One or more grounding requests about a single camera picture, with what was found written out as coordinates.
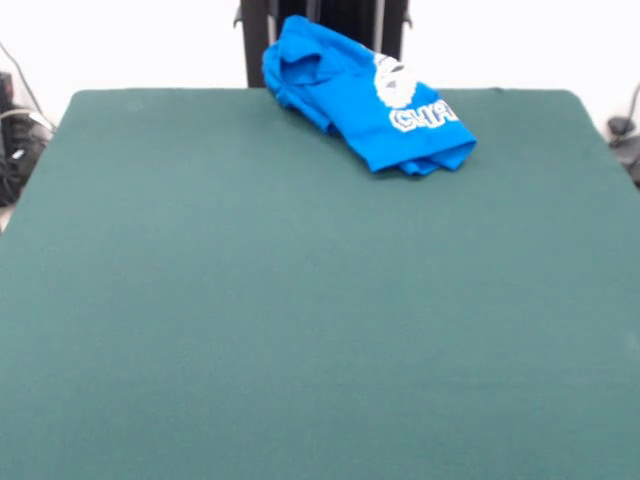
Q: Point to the blue printed shirt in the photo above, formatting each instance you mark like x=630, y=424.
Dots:
x=350, y=100

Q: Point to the dark green table cloth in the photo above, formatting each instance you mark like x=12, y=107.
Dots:
x=350, y=325

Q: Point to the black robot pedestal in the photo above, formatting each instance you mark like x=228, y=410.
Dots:
x=330, y=15

